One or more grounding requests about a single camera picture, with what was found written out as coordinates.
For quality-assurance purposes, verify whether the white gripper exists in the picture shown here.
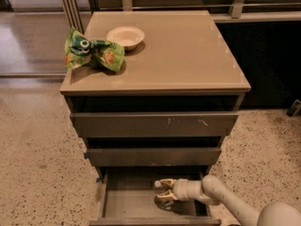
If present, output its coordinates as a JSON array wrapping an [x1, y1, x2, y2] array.
[[156, 179, 189, 202]]

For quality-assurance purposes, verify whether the clear plastic water bottle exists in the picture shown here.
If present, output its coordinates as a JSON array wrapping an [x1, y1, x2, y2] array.
[[153, 181, 166, 194]]

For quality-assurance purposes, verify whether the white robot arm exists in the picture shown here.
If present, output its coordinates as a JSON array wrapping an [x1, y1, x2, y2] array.
[[154, 175, 301, 226]]

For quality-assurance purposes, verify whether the grey open bottom drawer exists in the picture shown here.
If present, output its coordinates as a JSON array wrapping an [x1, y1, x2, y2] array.
[[89, 167, 221, 226]]

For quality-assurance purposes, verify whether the grey top drawer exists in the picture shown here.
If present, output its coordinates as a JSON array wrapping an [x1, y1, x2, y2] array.
[[71, 112, 238, 137]]

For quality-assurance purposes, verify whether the grey drawer cabinet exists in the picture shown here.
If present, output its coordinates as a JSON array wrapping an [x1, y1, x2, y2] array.
[[59, 10, 252, 181]]

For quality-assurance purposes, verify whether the grey middle drawer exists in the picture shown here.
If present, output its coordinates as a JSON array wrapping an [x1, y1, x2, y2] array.
[[85, 148, 221, 167]]

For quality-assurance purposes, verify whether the white paper bowl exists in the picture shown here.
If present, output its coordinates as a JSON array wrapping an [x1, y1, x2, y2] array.
[[106, 26, 145, 51]]

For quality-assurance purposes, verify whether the green chip bag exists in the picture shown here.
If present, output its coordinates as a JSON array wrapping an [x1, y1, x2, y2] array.
[[64, 27, 125, 73]]

